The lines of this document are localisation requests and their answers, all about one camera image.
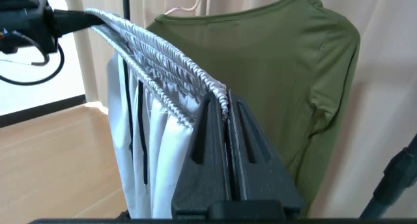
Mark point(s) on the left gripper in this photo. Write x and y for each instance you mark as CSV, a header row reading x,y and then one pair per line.
x,y
29,25

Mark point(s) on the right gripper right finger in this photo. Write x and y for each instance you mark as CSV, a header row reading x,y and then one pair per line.
x,y
264,181

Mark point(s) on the pale grey shorts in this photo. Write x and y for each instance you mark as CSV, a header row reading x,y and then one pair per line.
x,y
163,146

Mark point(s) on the green long-sleeved shirt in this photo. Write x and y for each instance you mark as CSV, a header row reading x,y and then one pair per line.
x,y
277,71

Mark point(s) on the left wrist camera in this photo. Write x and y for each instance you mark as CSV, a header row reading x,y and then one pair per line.
x,y
16,1

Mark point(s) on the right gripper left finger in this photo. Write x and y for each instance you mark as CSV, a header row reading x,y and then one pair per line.
x,y
205,178

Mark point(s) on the black clothes rack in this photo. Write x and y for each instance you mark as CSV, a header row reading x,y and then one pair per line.
x,y
397,175

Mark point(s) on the pink clothes hanger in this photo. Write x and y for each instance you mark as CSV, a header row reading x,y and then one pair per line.
x,y
192,7

